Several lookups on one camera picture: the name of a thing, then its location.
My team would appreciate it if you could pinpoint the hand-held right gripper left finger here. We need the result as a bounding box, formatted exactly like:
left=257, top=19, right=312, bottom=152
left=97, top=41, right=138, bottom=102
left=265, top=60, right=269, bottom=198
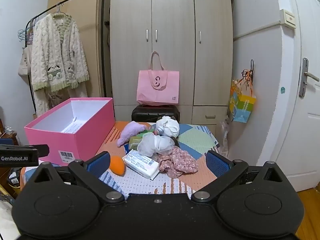
left=31, top=151, right=125, bottom=204

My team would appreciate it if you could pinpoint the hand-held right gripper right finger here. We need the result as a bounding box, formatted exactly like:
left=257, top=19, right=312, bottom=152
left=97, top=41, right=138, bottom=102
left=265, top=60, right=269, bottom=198
left=191, top=150, right=284, bottom=203

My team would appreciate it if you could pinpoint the orange egg-shaped sponge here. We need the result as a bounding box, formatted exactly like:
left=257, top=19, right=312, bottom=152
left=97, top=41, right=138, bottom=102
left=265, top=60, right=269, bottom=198
left=110, top=156, right=127, bottom=175

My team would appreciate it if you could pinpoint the pink cardboard box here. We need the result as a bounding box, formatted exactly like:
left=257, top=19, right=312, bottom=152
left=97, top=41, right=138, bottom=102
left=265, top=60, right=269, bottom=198
left=24, top=97, right=116, bottom=167

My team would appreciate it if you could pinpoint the pink floral scrunchie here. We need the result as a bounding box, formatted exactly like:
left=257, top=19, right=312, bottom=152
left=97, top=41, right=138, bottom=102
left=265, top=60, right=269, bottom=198
left=157, top=146, right=199, bottom=179

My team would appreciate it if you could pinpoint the olive green soft toy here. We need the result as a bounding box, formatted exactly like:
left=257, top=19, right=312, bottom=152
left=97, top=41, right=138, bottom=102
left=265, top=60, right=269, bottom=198
left=129, top=135, right=145, bottom=151

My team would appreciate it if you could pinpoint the white tissue pack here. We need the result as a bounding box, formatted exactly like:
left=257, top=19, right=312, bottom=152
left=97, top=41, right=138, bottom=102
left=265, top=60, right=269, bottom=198
left=122, top=149, right=160, bottom=180

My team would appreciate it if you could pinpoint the purple plush toy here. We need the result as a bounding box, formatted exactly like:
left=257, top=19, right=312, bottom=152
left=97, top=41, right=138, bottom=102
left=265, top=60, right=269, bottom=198
left=117, top=121, right=147, bottom=147

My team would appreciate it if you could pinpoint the white mesh bath sponge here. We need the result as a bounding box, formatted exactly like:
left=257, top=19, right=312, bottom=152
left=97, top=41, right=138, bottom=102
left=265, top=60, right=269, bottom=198
left=137, top=132, right=175, bottom=157

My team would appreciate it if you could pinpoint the white plush dog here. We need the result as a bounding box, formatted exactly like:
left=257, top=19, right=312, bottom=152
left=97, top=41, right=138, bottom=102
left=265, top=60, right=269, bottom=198
left=155, top=116, right=180, bottom=138

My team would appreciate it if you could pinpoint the crumpled clear plastic bag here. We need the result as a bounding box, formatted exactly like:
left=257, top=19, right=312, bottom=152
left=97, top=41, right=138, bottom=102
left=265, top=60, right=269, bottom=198
left=220, top=116, right=231, bottom=155

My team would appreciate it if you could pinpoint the colourful paper gift bag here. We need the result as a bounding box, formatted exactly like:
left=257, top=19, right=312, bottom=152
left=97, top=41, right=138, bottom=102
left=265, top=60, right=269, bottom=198
left=229, top=69, right=257, bottom=123

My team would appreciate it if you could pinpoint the black suitcase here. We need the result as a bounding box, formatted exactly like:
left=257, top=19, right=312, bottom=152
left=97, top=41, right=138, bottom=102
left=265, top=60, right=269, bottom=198
left=131, top=104, right=180, bottom=123

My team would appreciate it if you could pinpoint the white door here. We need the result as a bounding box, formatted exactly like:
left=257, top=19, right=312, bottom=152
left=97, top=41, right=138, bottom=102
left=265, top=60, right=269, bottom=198
left=260, top=0, right=320, bottom=193

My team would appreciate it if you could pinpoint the beige canvas bag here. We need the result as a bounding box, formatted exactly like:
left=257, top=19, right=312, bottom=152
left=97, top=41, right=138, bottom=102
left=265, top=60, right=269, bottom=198
left=18, top=46, right=33, bottom=83

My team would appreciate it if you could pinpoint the pink tote bag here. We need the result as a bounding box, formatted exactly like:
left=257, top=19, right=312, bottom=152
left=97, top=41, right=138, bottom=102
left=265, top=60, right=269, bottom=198
left=136, top=51, right=180, bottom=106

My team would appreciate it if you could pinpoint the pale grey refrigerator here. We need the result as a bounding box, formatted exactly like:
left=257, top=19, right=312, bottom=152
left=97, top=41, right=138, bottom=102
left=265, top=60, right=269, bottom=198
left=232, top=0, right=284, bottom=167

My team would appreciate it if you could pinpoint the cream fleece robe green trim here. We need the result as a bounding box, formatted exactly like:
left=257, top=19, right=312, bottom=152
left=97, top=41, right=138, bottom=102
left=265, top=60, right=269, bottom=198
left=30, top=12, right=90, bottom=117

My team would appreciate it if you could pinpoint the black metal clothes rack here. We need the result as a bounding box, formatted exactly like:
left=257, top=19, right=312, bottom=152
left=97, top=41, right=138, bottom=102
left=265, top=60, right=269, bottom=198
left=25, top=0, right=107, bottom=98

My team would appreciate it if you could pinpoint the tall beige cabinet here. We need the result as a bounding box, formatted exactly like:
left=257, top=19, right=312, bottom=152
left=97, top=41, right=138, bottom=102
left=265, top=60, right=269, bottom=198
left=47, top=0, right=113, bottom=99

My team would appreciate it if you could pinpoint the beige three-door wardrobe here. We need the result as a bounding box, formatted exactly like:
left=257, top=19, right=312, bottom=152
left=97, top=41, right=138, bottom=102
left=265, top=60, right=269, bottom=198
left=110, top=0, right=234, bottom=130

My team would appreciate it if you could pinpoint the silver door handle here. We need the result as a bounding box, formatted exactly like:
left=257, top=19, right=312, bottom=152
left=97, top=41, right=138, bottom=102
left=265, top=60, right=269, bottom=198
left=299, top=57, right=320, bottom=98

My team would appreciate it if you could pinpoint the bunch of wire clothes hangers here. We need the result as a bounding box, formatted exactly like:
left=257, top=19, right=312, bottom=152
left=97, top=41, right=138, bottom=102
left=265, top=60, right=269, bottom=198
left=17, top=17, right=34, bottom=45

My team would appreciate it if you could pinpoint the cream light switch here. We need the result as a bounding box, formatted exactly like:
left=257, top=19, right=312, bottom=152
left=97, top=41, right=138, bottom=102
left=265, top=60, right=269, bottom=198
left=279, top=9, right=297, bottom=28

